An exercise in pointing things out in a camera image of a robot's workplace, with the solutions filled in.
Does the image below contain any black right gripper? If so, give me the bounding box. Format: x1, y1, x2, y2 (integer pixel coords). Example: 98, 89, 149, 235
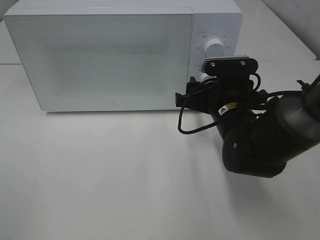
174, 76, 266, 116

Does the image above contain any white timer knob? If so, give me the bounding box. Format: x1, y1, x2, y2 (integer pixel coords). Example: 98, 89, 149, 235
199, 73, 212, 83

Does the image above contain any white microwave door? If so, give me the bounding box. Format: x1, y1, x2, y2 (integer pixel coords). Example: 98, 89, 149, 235
4, 8, 193, 112

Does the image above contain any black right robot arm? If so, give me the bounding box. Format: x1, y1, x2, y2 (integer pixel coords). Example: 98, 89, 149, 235
175, 73, 320, 178

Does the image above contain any upper white power knob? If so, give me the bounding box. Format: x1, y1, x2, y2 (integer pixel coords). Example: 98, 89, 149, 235
203, 37, 225, 58

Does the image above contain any white microwave oven body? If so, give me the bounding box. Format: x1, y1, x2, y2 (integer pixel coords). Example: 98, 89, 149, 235
7, 0, 244, 113

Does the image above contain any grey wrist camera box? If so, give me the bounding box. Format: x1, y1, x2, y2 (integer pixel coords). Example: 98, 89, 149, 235
200, 55, 259, 77

